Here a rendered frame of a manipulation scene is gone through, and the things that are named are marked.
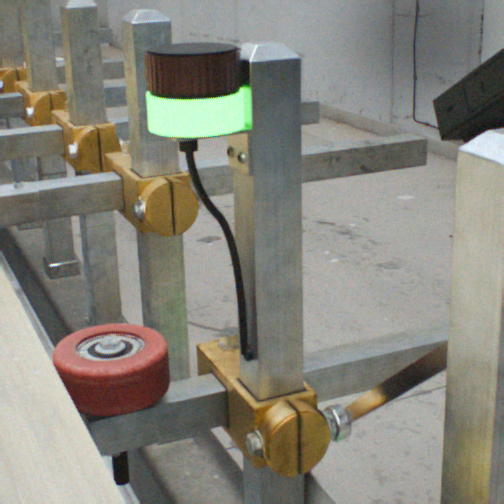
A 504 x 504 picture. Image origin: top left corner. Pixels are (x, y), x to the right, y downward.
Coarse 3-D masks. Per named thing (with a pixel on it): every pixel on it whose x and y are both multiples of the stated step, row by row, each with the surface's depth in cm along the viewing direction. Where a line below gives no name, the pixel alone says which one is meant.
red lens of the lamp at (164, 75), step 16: (240, 48) 57; (144, 64) 57; (160, 64) 55; (176, 64) 54; (192, 64) 54; (208, 64) 54; (224, 64) 55; (240, 64) 56; (160, 80) 55; (176, 80) 55; (192, 80) 54; (208, 80) 55; (224, 80) 55; (240, 80) 57
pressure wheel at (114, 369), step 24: (72, 336) 67; (96, 336) 67; (120, 336) 67; (144, 336) 66; (72, 360) 63; (96, 360) 63; (120, 360) 63; (144, 360) 63; (168, 360) 66; (72, 384) 62; (96, 384) 62; (120, 384) 62; (144, 384) 63; (168, 384) 66; (96, 408) 62; (120, 408) 62; (120, 456) 67; (120, 480) 68
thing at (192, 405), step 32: (320, 352) 74; (352, 352) 74; (384, 352) 73; (416, 352) 75; (192, 384) 69; (320, 384) 72; (352, 384) 73; (96, 416) 65; (128, 416) 65; (160, 416) 67; (192, 416) 68; (224, 416) 69; (128, 448) 66
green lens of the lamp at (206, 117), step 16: (240, 96) 57; (160, 112) 56; (176, 112) 55; (192, 112) 55; (208, 112) 55; (224, 112) 56; (240, 112) 57; (160, 128) 56; (176, 128) 56; (192, 128) 55; (208, 128) 56; (224, 128) 56; (240, 128) 57
